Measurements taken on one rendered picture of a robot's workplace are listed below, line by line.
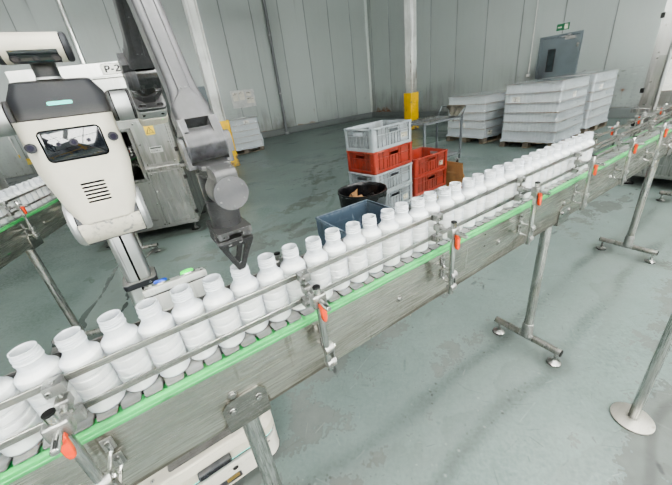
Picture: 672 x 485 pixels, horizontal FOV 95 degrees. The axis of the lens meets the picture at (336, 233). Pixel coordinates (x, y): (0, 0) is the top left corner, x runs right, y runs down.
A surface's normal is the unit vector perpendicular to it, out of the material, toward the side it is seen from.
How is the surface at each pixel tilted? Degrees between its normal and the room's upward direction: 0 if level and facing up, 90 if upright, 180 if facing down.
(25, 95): 90
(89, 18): 90
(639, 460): 0
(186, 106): 62
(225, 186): 90
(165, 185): 90
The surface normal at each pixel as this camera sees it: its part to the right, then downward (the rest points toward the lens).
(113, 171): 0.55, 0.29
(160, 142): 0.27, 0.38
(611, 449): -0.11, -0.90
